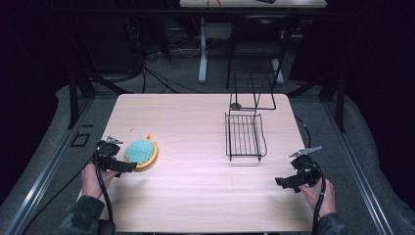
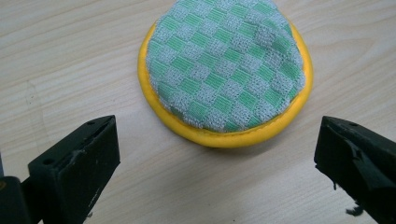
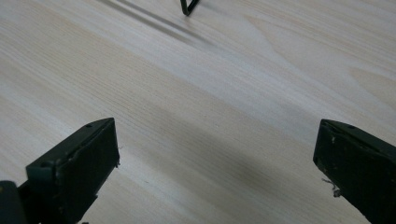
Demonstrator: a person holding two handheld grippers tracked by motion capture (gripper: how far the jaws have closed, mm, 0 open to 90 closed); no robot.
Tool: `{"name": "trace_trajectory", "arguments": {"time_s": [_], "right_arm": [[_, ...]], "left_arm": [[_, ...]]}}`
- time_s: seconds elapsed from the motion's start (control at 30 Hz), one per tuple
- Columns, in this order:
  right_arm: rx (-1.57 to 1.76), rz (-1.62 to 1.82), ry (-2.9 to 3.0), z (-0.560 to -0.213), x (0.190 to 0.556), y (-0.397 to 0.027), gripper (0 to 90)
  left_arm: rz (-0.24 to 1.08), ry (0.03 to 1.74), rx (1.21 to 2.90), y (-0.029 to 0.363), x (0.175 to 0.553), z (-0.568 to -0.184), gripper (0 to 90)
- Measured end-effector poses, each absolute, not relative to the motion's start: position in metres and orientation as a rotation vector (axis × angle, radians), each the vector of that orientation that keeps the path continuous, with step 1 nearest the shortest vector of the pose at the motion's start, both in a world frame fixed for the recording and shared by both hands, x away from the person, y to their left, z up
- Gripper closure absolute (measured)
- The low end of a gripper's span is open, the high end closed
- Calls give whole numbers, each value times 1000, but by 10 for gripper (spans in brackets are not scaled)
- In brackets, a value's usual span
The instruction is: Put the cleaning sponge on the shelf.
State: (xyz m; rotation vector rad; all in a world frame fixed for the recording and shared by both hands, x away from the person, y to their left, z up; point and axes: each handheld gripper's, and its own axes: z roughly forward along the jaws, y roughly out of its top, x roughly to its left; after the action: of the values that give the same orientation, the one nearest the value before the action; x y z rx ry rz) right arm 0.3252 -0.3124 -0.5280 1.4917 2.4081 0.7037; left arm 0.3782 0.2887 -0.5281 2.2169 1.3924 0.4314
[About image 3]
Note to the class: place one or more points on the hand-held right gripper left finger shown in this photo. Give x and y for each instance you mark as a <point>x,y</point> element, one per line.
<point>77,168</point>

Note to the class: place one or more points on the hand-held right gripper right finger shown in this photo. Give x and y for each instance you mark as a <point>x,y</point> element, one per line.
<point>361,165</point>

